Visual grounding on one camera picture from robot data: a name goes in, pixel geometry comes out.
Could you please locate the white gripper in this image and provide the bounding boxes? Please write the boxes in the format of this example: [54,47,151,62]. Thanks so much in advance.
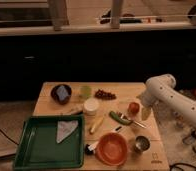
[138,94,155,121]

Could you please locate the red apple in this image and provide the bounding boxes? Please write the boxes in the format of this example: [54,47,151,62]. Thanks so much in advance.
[128,102,140,115]

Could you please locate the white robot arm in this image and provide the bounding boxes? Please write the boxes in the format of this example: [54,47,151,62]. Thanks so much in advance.
[139,74,196,127]

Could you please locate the metal cup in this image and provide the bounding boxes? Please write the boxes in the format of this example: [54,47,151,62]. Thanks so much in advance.
[134,136,150,153]

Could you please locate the green translucent cup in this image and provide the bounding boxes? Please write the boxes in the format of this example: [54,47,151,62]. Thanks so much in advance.
[80,86,92,99]

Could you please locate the metal fork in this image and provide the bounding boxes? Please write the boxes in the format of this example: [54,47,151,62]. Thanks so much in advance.
[121,114,147,129]

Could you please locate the green cucumber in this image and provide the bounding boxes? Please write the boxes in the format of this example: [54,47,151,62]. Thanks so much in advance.
[109,111,132,125]

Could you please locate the bunch of red grapes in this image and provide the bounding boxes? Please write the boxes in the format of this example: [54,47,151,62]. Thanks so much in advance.
[95,89,116,100]

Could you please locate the white round container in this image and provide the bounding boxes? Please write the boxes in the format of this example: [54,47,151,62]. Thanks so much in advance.
[83,98,99,115]

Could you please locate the orange bowl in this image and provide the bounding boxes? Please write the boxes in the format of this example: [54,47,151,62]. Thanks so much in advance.
[95,133,128,166]

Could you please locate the wooden spatula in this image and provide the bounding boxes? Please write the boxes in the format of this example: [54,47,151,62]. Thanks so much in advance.
[61,105,83,115]

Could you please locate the black white brush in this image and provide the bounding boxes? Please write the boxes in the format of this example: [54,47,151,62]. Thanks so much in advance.
[85,142,98,155]

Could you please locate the dark brown bowl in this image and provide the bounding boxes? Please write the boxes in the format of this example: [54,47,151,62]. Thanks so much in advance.
[51,84,72,105]

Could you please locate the blue sponge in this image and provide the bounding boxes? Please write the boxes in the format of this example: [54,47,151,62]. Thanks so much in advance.
[56,85,69,101]

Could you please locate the grey folded cloth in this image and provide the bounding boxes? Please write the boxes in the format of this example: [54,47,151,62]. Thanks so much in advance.
[56,120,78,143]

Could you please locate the green plastic tray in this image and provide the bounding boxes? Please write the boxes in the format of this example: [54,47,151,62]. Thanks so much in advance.
[13,114,84,171]

